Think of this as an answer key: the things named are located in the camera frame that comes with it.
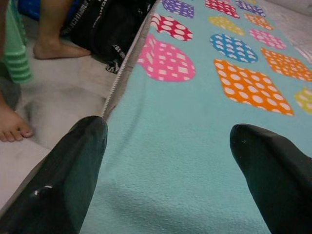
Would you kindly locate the blue plastic box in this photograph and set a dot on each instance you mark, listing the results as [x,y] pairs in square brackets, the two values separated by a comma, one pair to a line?
[31,7]

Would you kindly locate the green plastic stool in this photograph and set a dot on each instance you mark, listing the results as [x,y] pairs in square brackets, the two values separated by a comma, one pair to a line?
[17,56]

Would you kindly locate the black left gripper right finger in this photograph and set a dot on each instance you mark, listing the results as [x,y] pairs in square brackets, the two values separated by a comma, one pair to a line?
[280,182]

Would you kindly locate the teal blanket with colourful patches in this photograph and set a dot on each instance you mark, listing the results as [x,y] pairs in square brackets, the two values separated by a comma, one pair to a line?
[182,146]

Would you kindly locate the seated person with bare legs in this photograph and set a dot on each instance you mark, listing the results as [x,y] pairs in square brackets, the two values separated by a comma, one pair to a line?
[51,46]

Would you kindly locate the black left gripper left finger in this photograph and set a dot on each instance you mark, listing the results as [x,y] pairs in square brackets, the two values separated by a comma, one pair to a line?
[53,182]

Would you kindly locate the black bag with white print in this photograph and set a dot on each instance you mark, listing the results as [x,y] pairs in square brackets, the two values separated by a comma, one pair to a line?
[107,29]

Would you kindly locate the white quilted mattress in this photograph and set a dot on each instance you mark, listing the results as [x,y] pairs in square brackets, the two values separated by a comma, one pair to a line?
[292,26]

